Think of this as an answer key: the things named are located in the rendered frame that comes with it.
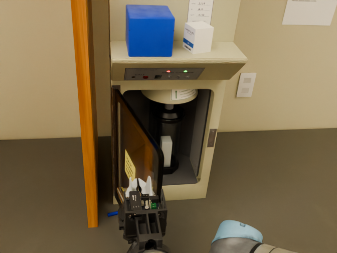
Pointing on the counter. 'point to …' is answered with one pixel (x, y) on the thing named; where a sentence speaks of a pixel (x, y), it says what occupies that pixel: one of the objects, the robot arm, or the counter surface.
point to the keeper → (211, 137)
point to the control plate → (139, 72)
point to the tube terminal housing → (114, 10)
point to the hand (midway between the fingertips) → (138, 186)
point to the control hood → (181, 60)
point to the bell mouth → (171, 95)
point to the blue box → (149, 30)
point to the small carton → (197, 37)
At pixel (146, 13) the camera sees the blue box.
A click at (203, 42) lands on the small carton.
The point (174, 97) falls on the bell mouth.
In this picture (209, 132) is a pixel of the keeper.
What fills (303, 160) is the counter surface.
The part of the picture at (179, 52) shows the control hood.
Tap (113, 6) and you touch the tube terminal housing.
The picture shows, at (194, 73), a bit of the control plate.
